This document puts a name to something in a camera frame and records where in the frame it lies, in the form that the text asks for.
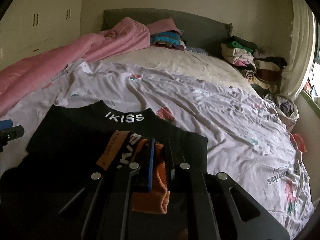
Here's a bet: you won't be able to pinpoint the cream mattress pad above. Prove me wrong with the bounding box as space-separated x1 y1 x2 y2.
101 46 259 96

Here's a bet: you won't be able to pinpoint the cream wardrobe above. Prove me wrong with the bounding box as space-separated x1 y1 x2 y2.
1 0 82 69

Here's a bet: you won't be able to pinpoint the striped blue folded clothes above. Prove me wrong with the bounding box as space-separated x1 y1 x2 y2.
150 31 185 50

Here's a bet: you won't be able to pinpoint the pile of folded clothes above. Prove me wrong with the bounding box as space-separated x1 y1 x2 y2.
221 36 287 94

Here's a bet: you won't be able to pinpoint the bag of clothes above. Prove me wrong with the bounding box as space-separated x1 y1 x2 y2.
264 94 299 132

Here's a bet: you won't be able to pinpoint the cream curtain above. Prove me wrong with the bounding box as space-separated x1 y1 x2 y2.
280 0 316 101

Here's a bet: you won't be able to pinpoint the dark grey headboard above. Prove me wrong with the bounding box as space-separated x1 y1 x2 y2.
101 8 233 57

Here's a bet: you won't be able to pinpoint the lavender printed bed sheet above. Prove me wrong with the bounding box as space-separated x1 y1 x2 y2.
1 60 315 238

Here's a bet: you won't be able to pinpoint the pink comforter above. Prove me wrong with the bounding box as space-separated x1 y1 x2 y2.
1 17 150 116

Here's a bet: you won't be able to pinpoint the black IKISS sweater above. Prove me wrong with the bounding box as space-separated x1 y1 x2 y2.
1 101 208 239

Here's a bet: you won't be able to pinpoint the window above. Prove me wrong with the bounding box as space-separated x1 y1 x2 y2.
301 22 320 119

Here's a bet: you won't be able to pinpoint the pink pillow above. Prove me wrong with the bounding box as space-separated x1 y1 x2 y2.
146 18 183 35

